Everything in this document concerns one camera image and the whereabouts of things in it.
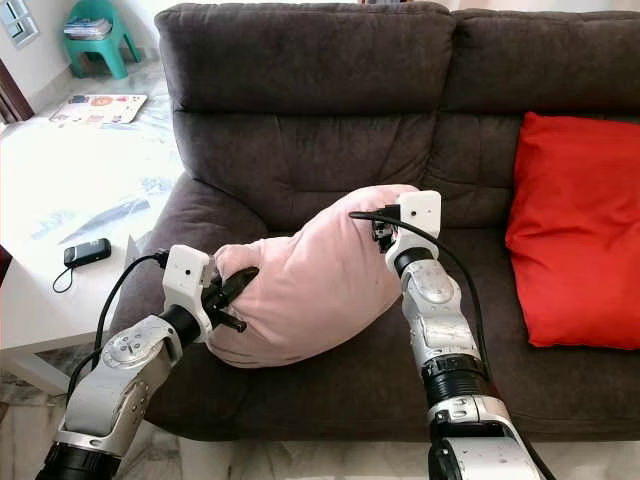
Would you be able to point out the green plastic chair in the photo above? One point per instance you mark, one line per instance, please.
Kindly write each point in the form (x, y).
(105, 52)

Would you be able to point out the pink pillow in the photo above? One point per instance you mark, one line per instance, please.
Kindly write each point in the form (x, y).
(310, 285)

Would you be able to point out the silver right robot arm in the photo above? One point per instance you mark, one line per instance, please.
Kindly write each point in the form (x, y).
(445, 340)

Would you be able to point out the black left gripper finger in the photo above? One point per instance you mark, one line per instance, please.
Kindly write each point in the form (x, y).
(235, 282)

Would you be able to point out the red pillow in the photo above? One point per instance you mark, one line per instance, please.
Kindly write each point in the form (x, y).
(575, 230)

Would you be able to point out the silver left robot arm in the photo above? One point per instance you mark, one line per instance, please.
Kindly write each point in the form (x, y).
(125, 385)

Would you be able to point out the white printed magazine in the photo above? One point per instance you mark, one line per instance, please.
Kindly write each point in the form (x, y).
(98, 109)

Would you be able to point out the dark brown door frame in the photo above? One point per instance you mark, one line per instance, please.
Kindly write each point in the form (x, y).
(15, 100)

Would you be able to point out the stack of books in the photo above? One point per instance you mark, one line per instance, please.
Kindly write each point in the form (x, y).
(87, 29)

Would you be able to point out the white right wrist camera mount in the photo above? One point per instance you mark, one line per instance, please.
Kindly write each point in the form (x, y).
(418, 218)

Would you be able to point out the white low table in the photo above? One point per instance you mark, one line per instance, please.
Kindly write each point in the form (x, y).
(60, 195)

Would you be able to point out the black handheld device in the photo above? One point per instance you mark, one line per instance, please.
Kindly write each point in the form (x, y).
(88, 253)

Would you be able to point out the dark brown fabric sofa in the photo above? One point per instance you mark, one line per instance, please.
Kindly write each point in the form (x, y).
(300, 150)

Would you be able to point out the white framed window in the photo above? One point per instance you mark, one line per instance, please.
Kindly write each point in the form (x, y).
(18, 20)

